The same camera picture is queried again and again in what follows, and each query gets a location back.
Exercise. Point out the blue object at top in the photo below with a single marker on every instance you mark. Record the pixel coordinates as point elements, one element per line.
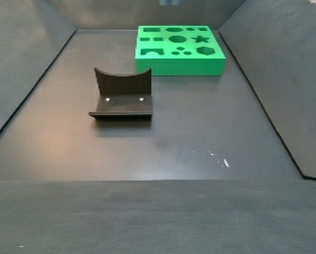
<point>168,2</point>

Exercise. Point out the green shape sorter block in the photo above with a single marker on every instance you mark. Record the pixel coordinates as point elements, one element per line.
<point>178,50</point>

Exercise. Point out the black curved holder bracket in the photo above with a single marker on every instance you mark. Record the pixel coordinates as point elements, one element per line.
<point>124,95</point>

